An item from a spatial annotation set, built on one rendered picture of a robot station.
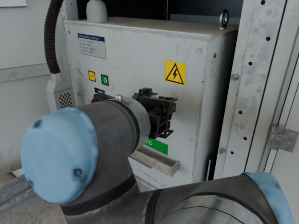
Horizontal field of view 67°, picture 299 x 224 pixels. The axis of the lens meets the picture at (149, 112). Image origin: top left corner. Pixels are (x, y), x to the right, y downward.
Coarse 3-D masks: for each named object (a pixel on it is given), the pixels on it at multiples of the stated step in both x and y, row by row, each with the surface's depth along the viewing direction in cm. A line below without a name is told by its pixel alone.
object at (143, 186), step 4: (136, 176) 76; (136, 180) 75; (140, 180) 74; (144, 180) 74; (140, 184) 74; (144, 184) 73; (148, 184) 72; (140, 188) 75; (144, 188) 74; (148, 188) 72; (152, 188) 71; (156, 188) 71
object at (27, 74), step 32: (0, 0) 68; (32, 0) 75; (0, 32) 73; (32, 32) 78; (0, 64) 76; (32, 64) 82; (64, 64) 85; (0, 96) 80; (32, 96) 86; (0, 128) 84; (0, 160) 89
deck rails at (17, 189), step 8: (24, 176) 79; (8, 184) 75; (16, 184) 77; (24, 184) 79; (0, 192) 73; (8, 192) 76; (16, 192) 78; (24, 192) 79; (32, 192) 79; (0, 200) 74; (8, 200) 76; (16, 200) 76; (0, 208) 73
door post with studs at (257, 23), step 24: (264, 0) 40; (240, 24) 44; (264, 24) 41; (240, 48) 46; (264, 48) 43; (240, 72) 48; (264, 72) 44; (240, 96) 49; (240, 120) 51; (240, 144) 53; (216, 168) 61; (240, 168) 56
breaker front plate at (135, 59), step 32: (96, 32) 63; (128, 32) 56; (96, 64) 68; (128, 64) 60; (160, 64) 53; (192, 64) 48; (128, 96) 64; (192, 96) 51; (192, 128) 54; (160, 160) 66; (192, 160) 58
